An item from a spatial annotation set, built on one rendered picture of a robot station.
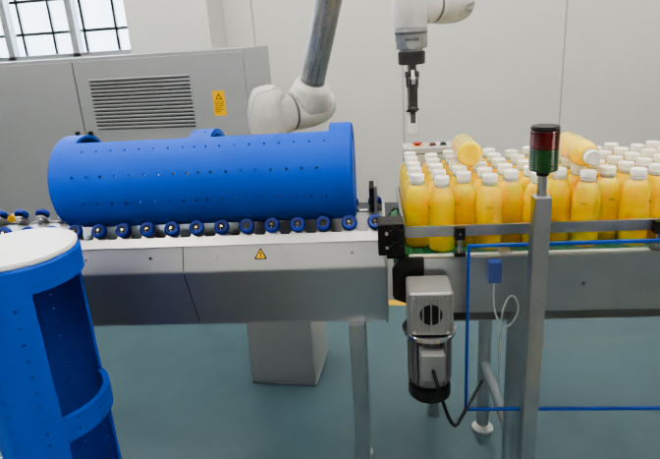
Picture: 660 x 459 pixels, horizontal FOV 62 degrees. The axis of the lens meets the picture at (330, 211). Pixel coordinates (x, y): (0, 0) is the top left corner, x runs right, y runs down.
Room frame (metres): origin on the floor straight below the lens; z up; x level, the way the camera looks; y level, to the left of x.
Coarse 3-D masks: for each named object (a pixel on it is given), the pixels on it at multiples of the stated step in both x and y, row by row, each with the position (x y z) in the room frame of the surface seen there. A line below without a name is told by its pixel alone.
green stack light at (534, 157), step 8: (528, 152) 1.19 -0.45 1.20; (536, 152) 1.17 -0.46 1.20; (544, 152) 1.16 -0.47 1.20; (552, 152) 1.16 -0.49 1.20; (528, 160) 1.19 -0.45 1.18; (536, 160) 1.17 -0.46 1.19; (544, 160) 1.16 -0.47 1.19; (552, 160) 1.16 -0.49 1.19; (528, 168) 1.19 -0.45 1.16; (536, 168) 1.17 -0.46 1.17; (544, 168) 1.16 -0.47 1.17; (552, 168) 1.16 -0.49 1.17
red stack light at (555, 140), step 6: (534, 132) 1.17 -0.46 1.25; (540, 132) 1.17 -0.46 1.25; (546, 132) 1.16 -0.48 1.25; (552, 132) 1.16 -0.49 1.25; (558, 132) 1.16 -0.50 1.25; (534, 138) 1.17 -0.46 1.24; (540, 138) 1.16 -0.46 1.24; (546, 138) 1.16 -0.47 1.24; (552, 138) 1.16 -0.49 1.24; (558, 138) 1.16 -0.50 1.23; (534, 144) 1.17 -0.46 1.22; (540, 144) 1.16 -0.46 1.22; (546, 144) 1.16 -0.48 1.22; (552, 144) 1.16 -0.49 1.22; (558, 144) 1.16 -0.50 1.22
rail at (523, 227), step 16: (464, 224) 1.36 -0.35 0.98; (480, 224) 1.35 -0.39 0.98; (496, 224) 1.34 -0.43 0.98; (512, 224) 1.34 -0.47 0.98; (528, 224) 1.34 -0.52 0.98; (560, 224) 1.33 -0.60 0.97; (576, 224) 1.33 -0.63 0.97; (592, 224) 1.32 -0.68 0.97; (608, 224) 1.32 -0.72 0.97; (624, 224) 1.32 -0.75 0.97; (640, 224) 1.31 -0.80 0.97
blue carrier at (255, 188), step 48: (96, 144) 1.58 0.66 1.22; (144, 144) 1.56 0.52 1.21; (192, 144) 1.54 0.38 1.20; (240, 144) 1.52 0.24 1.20; (288, 144) 1.50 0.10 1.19; (336, 144) 1.49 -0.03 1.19; (96, 192) 1.51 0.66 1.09; (144, 192) 1.50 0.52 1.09; (192, 192) 1.48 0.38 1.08; (240, 192) 1.47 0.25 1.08; (288, 192) 1.46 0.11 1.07; (336, 192) 1.45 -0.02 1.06
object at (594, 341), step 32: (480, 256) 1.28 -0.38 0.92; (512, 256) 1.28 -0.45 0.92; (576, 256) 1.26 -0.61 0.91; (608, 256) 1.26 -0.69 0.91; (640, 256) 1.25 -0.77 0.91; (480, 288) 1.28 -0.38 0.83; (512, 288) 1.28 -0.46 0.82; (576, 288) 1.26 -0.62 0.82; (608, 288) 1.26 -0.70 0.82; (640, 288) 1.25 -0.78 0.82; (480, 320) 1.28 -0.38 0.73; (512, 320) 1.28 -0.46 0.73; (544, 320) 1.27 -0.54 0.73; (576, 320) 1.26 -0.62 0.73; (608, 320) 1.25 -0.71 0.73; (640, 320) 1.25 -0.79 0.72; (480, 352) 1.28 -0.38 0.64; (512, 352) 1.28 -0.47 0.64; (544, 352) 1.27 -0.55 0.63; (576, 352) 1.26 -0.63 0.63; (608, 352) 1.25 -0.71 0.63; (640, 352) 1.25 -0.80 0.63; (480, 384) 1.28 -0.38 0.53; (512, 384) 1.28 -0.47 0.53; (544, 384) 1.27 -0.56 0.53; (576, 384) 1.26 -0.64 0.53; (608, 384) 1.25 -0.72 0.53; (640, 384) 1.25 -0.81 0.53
